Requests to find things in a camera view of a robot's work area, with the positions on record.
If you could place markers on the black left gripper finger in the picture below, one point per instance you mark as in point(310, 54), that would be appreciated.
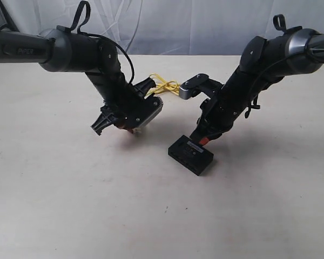
point(103, 121)

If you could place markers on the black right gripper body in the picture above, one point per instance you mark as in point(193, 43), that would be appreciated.
point(217, 117)

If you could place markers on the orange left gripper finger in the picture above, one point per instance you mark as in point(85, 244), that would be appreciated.
point(135, 130)

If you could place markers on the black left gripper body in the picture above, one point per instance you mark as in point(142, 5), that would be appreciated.
point(121, 99)

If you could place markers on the black network switch box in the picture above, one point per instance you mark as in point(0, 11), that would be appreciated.
point(192, 156)

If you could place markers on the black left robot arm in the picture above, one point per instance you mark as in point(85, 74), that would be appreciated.
point(68, 49)

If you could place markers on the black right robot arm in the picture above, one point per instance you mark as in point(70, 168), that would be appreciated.
point(264, 62)

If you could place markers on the grey backdrop curtain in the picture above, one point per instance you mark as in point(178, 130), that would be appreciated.
point(196, 27)

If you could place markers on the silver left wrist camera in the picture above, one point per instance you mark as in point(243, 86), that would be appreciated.
point(141, 115)

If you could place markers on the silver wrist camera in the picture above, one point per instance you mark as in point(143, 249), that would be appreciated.
point(141, 115)
point(200, 83)

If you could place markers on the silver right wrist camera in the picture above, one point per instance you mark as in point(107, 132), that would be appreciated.
point(200, 83)

